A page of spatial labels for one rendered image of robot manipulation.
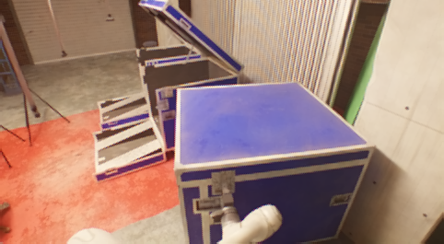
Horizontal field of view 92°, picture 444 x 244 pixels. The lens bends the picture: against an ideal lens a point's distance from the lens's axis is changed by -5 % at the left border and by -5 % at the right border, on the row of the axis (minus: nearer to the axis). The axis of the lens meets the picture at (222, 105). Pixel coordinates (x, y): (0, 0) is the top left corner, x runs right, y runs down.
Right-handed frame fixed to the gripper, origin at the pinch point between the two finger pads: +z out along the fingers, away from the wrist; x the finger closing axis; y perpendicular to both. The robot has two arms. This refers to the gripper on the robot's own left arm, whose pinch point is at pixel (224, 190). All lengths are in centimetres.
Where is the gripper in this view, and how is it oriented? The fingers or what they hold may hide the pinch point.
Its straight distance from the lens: 131.2
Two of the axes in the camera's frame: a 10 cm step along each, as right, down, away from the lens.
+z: -1.6, -4.6, 8.7
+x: 0.0, -8.8, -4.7
